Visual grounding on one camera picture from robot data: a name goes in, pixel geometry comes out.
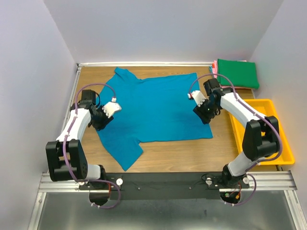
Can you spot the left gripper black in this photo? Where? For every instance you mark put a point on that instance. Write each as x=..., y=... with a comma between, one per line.
x=101, y=125

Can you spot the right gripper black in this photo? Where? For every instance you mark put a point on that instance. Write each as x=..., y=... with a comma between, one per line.
x=199, y=111

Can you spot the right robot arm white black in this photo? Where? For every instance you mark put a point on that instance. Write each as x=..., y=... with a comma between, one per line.
x=261, y=140

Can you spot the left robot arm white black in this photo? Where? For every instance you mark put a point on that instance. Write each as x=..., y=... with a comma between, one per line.
x=65, y=156

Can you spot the pink folded t shirt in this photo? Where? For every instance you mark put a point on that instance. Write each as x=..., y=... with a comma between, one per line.
x=217, y=72

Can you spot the green folded t shirt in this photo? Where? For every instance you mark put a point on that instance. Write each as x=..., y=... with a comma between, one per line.
x=240, y=73

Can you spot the yellow plastic tray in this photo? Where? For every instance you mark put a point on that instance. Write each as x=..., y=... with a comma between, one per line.
x=266, y=107

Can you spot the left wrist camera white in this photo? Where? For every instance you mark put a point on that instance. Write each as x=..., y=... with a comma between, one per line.
x=111, y=108

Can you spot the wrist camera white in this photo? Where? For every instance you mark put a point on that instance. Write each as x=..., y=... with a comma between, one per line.
x=198, y=97
x=111, y=108

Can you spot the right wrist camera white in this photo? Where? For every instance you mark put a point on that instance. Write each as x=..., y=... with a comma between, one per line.
x=198, y=97

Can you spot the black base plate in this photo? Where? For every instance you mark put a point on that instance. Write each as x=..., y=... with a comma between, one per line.
x=163, y=186

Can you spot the aluminium frame rail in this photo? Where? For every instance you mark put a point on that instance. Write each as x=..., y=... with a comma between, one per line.
x=61, y=205

